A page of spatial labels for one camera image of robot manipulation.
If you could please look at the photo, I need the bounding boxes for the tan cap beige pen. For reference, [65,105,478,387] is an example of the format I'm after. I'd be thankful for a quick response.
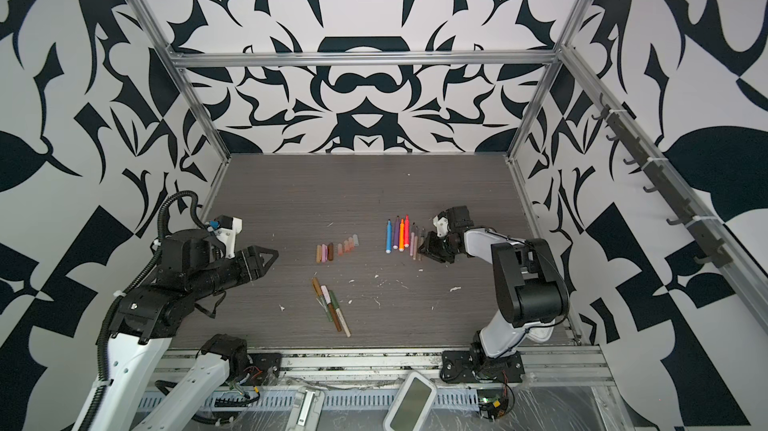
[415,229,425,261]

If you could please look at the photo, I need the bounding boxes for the orange marker pen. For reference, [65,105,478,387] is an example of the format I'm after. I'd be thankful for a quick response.
[397,218,406,252]

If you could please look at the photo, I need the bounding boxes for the purple marker pen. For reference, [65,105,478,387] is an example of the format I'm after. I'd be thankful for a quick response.
[391,216,401,250]

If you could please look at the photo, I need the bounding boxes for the blue marker pen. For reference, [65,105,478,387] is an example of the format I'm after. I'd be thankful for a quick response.
[385,219,393,254]

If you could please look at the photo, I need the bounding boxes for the pink-red marker pen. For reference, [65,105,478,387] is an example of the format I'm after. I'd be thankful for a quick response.
[404,215,410,249]

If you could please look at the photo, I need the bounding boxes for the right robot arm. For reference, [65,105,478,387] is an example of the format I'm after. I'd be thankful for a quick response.
[419,206,570,359]

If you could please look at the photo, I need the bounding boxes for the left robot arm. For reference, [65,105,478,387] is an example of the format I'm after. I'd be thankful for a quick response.
[74,224,279,430]

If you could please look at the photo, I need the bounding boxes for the white plastic clip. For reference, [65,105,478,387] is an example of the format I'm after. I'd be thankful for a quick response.
[285,388,326,431]

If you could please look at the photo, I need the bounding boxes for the small circuit board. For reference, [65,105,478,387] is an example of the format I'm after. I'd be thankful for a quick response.
[478,387,515,421]

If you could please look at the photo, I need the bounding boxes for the black corrugated cable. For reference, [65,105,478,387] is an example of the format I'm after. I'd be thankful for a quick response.
[77,190,208,431]

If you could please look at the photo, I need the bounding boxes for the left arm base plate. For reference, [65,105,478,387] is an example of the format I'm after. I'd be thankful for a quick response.
[242,352,283,387]

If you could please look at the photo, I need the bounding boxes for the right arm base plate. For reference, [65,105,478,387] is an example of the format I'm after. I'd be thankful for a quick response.
[439,351,525,384]

